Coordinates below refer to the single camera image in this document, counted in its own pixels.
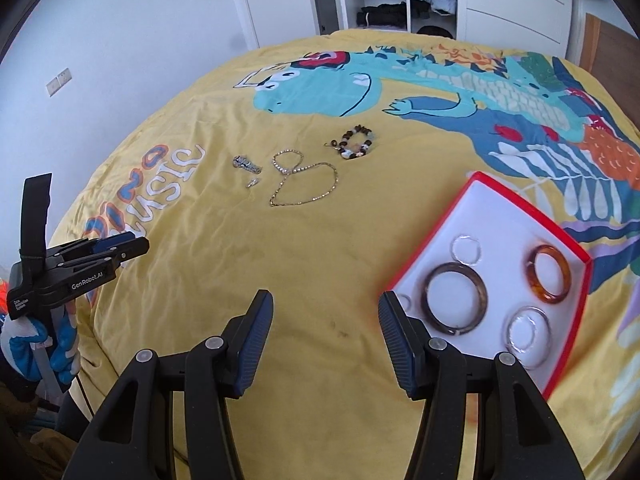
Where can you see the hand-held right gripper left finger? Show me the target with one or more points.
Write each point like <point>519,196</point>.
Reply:
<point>255,345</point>

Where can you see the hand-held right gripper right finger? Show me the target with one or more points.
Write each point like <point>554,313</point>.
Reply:
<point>397,345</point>

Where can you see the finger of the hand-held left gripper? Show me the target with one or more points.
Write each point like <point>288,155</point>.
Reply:
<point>95,246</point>
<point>127,251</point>

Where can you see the dark brown bangle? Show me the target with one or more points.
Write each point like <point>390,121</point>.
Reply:
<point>481,302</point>

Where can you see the thin gold bangle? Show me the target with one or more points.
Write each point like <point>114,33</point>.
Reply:
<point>545,345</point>

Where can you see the red cardboard box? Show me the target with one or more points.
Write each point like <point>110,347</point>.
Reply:
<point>500,237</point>

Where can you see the amber resin bangle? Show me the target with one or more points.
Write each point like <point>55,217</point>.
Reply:
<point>529,272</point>

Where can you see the person's left hand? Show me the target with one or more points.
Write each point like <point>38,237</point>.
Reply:
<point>20,340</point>

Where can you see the silver hair clip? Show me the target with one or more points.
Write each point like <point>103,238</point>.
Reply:
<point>245,163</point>

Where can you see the white door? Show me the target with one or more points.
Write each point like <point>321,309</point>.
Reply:
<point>270,5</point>

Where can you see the black bag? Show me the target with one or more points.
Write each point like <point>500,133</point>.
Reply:
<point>435,30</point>

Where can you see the folded dark clothes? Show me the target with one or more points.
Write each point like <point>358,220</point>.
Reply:
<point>382,14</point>

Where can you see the white wardrobe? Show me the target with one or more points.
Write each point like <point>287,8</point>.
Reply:
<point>510,5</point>

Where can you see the wooden headboard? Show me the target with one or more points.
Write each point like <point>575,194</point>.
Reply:
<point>612,50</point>

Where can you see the wall switch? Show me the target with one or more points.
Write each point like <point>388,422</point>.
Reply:
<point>59,82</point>

